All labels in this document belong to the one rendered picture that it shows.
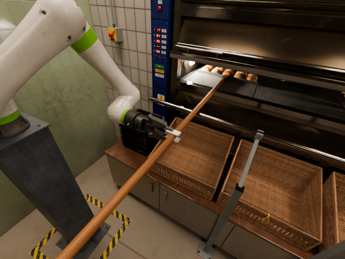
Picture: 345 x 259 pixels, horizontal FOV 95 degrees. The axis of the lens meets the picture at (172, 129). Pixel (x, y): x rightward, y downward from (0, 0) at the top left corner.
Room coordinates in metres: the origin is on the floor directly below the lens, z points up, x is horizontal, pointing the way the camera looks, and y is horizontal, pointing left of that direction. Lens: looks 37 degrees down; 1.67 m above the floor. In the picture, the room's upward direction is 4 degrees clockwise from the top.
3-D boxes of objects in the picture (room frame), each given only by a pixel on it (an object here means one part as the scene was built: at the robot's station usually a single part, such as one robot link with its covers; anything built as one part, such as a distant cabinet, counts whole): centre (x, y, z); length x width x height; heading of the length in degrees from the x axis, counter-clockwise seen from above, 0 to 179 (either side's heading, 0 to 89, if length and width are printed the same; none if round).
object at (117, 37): (1.56, 0.55, 1.46); 0.10 x 0.07 x 0.10; 63
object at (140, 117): (0.65, 0.14, 1.20); 0.09 x 0.07 x 0.08; 64
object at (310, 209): (0.68, -0.70, 0.72); 0.56 x 0.49 x 0.28; 62
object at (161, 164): (0.94, -0.17, 0.72); 0.56 x 0.49 x 0.28; 64
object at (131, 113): (0.68, 0.20, 1.20); 0.12 x 0.06 x 0.09; 154
